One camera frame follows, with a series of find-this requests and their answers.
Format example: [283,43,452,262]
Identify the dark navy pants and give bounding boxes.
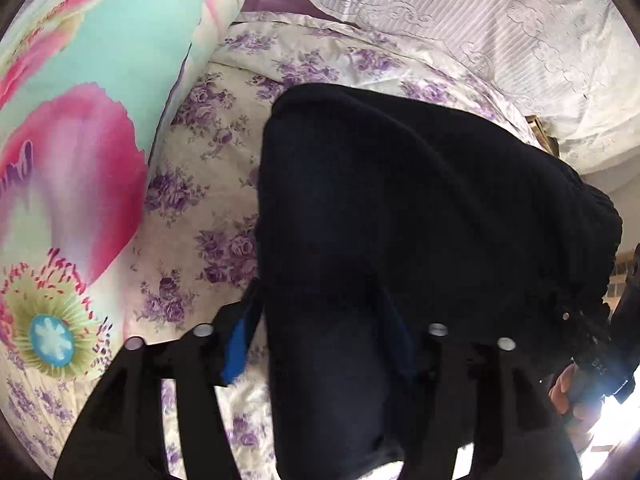
[256,84,622,479]

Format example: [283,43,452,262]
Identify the person's right hand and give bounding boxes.
[549,364,603,431]

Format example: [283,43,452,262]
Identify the purple floral bed sheet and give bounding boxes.
[1,12,542,479]

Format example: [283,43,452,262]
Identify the woven wooden chair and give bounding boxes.
[526,115,560,158]

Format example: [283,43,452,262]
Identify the white lace bed cover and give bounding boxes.
[309,0,639,174]

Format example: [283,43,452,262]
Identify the colourful floral folded quilt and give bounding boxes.
[1,0,244,380]

